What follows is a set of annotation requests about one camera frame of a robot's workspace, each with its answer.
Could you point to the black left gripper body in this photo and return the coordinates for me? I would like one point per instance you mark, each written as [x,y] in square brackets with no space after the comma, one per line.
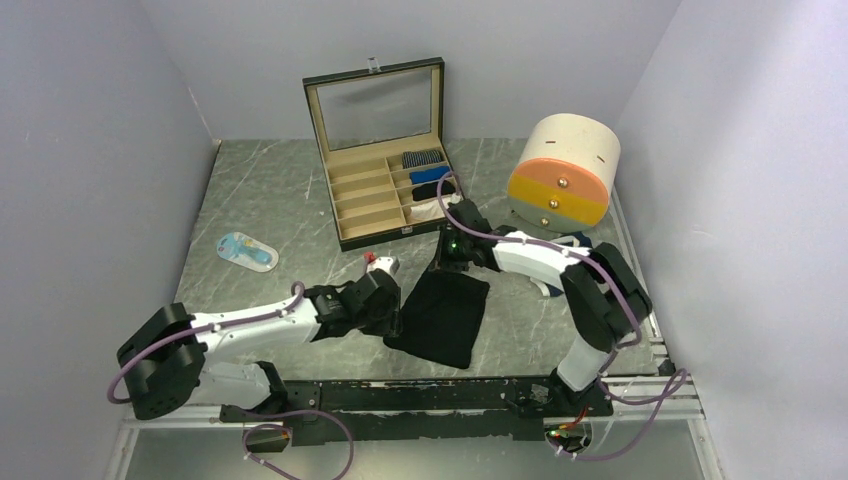
[384,321]

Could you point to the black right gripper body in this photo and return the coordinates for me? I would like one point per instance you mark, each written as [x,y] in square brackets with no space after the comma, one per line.
[452,253]

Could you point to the black underwear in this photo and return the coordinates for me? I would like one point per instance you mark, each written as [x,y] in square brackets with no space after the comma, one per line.
[441,318]

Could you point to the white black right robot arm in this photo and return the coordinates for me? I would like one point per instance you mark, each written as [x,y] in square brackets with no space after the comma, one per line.
[606,300]

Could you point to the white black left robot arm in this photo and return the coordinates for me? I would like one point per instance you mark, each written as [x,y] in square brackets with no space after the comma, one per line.
[179,358]

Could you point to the navy white underwear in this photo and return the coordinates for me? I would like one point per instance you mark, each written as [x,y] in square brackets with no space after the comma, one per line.
[577,239]

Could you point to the white rolled cloth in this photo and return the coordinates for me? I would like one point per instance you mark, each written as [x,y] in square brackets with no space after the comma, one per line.
[431,209]

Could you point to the black rolled cloth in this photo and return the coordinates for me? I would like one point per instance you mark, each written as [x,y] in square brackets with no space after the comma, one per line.
[430,190]

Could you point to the blue rolled cloth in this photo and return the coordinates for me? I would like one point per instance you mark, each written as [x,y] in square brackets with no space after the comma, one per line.
[428,175]

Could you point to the striped rolled cloth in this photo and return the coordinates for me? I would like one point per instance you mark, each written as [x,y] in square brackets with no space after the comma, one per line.
[413,159]

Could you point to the round cream drawer cabinet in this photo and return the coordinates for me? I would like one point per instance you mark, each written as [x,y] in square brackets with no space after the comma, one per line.
[564,178]

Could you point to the black beige organizer box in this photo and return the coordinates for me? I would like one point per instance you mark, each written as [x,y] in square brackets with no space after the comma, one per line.
[363,120]

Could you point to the blue packaged item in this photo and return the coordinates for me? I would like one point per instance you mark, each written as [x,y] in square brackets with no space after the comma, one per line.
[245,251]

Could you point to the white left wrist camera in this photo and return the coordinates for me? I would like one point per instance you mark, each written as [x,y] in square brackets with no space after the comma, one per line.
[388,264]

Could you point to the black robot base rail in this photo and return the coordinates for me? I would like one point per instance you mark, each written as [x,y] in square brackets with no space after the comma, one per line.
[520,408]

